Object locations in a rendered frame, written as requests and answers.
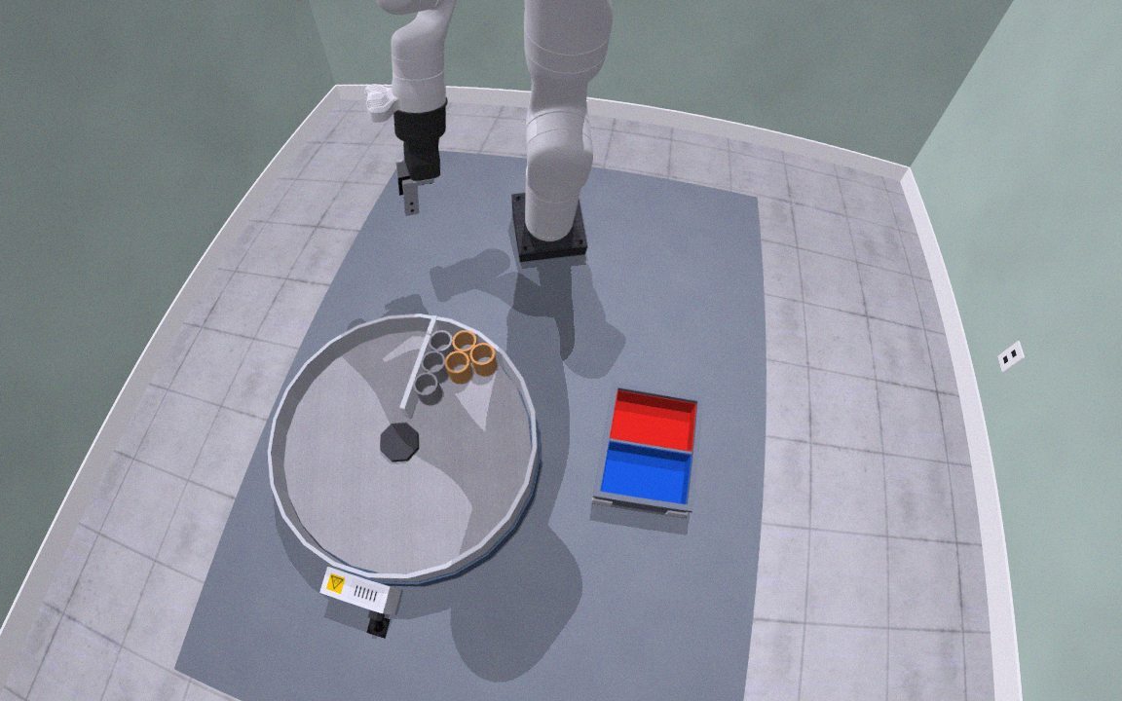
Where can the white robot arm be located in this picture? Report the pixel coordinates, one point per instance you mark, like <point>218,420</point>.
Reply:
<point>566,43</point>

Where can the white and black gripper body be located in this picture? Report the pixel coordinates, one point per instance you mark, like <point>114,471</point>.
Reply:
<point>419,112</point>

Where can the grey metal ring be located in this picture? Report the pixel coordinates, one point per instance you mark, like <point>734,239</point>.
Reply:
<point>432,358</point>
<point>424,380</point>
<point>439,338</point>

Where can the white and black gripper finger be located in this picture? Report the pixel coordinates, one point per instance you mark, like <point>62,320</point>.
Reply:
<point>410,195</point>
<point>402,173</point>

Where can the bronze bushing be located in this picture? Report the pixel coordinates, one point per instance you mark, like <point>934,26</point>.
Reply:
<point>485,368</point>
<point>464,338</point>
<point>456,358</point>

